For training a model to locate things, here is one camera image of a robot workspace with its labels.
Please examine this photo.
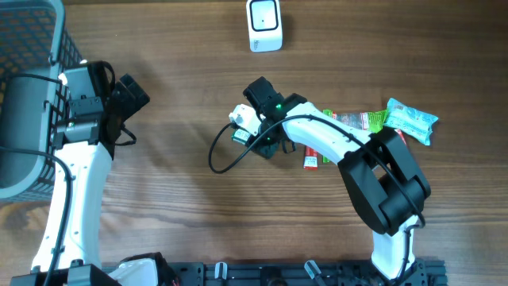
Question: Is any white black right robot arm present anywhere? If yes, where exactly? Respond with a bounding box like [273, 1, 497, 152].
[229, 77, 431, 284]

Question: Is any teal tissue packet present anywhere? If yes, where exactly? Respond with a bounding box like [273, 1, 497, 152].
[384, 98, 438, 146]

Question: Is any red snack stick packet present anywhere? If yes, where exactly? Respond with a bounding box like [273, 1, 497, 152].
[303, 146, 318, 170]

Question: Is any green snack bag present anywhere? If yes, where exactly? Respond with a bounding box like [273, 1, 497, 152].
[321, 108, 388, 164]

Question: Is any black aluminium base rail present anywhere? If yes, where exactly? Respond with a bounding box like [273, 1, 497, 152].
[166, 258, 448, 286]

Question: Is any green white gum box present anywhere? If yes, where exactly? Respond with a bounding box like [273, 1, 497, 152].
[231, 129, 252, 145]

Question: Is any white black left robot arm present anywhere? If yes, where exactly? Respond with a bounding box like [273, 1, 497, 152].
[10, 61, 179, 285]

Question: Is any small orange candy box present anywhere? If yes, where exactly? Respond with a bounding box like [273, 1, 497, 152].
[394, 129, 407, 145]

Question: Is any dark grey mesh basket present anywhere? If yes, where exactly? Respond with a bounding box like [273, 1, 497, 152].
[1, 0, 82, 202]

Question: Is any white barcode scanner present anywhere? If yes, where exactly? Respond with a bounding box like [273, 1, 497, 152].
[245, 0, 283, 52]

